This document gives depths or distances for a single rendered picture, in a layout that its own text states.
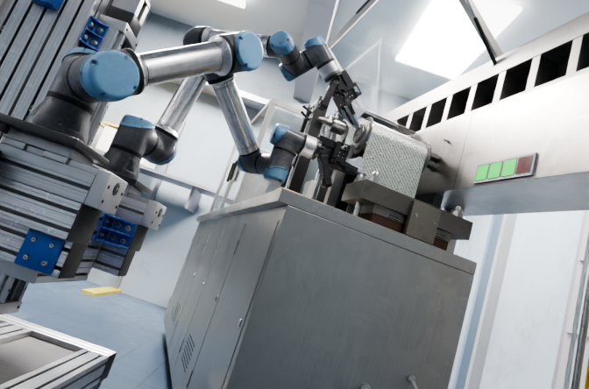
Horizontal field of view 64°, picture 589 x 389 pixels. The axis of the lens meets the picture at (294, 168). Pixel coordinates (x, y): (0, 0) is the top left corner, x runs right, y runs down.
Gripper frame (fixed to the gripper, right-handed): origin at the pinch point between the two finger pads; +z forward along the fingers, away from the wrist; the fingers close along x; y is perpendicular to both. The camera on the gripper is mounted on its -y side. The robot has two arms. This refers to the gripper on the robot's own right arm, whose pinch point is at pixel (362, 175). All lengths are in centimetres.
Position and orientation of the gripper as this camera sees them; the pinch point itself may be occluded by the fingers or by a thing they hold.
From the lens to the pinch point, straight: 166.7
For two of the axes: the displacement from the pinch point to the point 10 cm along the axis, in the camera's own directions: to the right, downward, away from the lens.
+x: -2.9, 1.3, 9.5
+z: 9.0, 3.6, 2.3
